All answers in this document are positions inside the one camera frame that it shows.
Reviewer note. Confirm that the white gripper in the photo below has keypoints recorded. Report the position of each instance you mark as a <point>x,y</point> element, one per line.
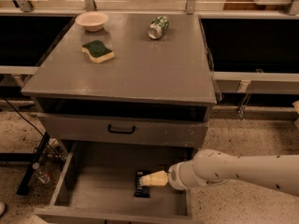
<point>175,176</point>

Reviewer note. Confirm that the dark blue rxbar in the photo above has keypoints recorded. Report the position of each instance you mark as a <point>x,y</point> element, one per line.
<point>141,191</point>

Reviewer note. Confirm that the closed grey top drawer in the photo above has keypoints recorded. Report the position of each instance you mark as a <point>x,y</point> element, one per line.
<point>153,132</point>

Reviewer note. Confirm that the open grey middle drawer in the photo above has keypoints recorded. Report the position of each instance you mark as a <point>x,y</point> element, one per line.
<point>97,186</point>

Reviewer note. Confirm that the grey drawer cabinet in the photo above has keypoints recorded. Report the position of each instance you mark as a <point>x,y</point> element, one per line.
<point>166,79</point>

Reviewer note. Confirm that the clear plastic bottle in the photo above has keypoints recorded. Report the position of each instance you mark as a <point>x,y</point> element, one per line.
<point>41,173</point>

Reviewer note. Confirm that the green yellow sponge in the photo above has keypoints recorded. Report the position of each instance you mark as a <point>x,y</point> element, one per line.
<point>97,51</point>

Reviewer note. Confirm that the green soda can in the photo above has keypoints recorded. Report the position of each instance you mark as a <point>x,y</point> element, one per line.
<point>158,27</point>

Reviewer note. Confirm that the beige bowl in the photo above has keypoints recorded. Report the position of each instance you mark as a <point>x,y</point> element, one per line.
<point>92,21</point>

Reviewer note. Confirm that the black drawer handle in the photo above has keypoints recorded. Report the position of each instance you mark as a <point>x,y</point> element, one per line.
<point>115,130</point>

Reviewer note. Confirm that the metal bracket under shelf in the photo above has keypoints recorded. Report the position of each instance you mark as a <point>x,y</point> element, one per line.
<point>243,89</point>

